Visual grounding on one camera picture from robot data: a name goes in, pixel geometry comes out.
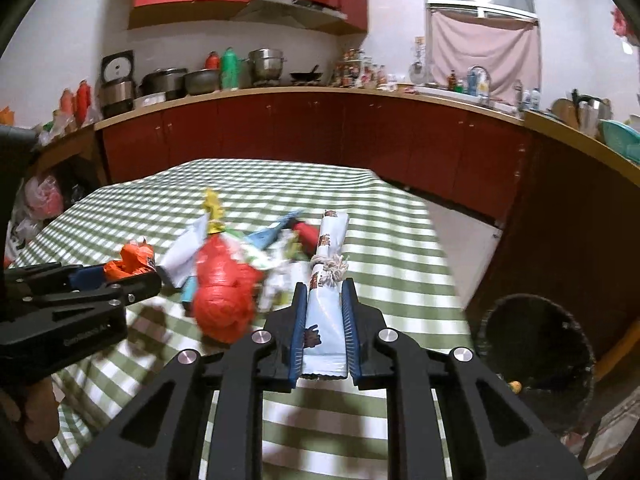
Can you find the red-brown lower cabinets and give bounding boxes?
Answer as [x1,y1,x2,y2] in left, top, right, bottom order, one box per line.
[95,87,531,221]

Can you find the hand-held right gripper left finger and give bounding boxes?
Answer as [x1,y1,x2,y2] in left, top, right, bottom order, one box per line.
[62,282,310,480]

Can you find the range hood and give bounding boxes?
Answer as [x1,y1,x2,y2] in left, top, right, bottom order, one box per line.
[232,0,348,33]

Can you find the light blue wrapper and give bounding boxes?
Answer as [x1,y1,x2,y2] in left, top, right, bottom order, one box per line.
[300,210,351,381]

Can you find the red plastic bag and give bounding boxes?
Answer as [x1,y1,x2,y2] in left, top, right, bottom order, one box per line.
[192,235,261,346]

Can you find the pink curtain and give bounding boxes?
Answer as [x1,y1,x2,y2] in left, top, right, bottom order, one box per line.
[431,10,542,106]

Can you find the yellow wrapper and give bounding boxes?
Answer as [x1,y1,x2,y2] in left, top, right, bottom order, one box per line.
[202,189,226,233]

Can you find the teal basin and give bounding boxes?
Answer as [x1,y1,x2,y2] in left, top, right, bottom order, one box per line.
[597,119,640,166]

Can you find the steel steamer pot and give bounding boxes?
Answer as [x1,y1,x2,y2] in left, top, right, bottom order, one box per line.
[243,49,288,86]

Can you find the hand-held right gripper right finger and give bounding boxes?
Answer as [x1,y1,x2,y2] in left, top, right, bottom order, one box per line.
[340,277,588,480]

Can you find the dark lidded pot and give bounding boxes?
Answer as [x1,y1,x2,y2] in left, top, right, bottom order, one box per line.
[139,67,188,101]

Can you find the metal faucet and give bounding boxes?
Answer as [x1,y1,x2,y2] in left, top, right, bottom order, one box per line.
[470,65,493,98]

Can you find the blue white detergent bottle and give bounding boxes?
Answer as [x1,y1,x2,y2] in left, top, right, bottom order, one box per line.
[467,70,488,101]

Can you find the red bottle black cap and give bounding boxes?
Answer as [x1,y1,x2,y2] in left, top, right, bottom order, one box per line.
[292,221,321,256]

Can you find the steel kettle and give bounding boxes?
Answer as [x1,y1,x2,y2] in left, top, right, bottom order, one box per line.
[572,89,613,138]

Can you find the wooden cutting board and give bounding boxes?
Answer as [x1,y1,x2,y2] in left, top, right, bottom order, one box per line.
[550,97,576,128]

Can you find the white green printed wrapper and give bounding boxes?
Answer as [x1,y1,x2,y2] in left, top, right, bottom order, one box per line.
[225,232,271,268]

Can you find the red wall decoration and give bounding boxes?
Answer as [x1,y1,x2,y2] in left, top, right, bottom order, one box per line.
[611,6,632,38]

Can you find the group of condiment bottles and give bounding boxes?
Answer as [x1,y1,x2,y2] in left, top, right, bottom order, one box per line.
[336,49,388,91]

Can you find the green checkered tablecloth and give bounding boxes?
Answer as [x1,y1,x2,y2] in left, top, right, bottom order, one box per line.
[10,159,476,480]

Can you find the green thermos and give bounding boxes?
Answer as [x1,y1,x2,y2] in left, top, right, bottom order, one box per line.
[220,47,241,92]

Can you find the large white wrapper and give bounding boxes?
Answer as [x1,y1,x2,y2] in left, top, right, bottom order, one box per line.
[162,217,211,286]

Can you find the orange plastic bag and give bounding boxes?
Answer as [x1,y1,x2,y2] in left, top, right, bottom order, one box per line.
[104,241,158,281]

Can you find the white paper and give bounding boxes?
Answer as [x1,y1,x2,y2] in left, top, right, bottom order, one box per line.
[257,245,311,311]

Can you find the metal basin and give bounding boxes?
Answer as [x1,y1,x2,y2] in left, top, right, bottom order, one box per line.
[184,69,222,96]

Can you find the rice cooker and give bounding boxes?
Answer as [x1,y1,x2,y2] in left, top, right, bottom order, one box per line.
[97,50,138,118]

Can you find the brown wooden cabinet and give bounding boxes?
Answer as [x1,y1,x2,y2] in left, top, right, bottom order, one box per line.
[465,110,640,361]

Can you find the person's left hand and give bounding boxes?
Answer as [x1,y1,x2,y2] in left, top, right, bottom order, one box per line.
[0,375,68,443]

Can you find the pink plastic bag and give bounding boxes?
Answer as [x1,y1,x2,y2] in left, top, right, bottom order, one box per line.
[25,175,63,221]

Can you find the black wok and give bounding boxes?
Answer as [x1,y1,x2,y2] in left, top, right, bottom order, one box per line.
[290,65,323,85]

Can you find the black trash bin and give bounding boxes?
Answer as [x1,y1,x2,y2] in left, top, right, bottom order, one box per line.
[475,294,598,436]

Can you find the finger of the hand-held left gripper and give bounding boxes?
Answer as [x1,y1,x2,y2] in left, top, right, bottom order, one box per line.
[30,271,163,311]
[5,262,109,296]

